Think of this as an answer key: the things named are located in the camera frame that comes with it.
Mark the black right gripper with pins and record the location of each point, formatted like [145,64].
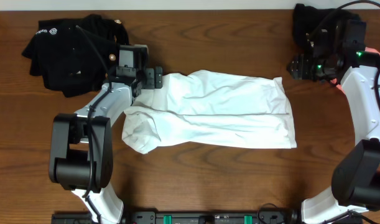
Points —
[301,67]

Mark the black jacket with gold buttons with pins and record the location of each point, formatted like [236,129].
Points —
[73,55]

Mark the black crumpled garment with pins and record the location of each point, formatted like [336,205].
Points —
[307,18]

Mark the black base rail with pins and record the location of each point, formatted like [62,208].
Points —
[267,214]

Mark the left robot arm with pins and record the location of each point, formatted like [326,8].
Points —
[81,150]

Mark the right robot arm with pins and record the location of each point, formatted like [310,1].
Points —
[355,184]

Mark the white t-shirt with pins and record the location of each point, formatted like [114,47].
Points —
[211,108]

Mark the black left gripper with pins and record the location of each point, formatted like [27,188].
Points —
[149,83]

